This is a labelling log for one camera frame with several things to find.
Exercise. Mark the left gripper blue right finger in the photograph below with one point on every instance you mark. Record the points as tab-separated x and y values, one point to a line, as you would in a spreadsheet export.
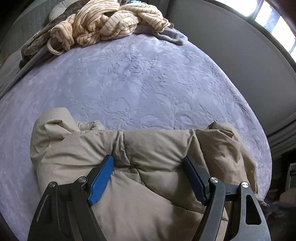
246	219

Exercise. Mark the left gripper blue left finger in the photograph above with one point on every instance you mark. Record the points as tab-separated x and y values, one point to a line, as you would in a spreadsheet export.
51	220

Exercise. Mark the beige quilted puffer jacket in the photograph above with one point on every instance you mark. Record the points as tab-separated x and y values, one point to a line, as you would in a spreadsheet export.
148	196

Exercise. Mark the lavender embossed bedspread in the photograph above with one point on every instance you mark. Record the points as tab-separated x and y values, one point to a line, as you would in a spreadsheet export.
135	82

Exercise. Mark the grey upholstered side panel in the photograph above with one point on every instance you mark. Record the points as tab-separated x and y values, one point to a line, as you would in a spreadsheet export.
251	61

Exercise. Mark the brown fuzzy garment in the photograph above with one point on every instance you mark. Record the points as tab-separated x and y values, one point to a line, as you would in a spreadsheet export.
40	39

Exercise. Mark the cream striped garment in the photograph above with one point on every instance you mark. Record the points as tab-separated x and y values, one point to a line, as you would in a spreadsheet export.
101	21

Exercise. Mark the grey quilted headboard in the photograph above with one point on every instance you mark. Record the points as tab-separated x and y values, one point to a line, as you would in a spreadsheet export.
30	21

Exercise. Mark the round white pleated cushion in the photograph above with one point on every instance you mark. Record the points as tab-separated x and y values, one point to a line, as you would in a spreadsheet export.
60	8

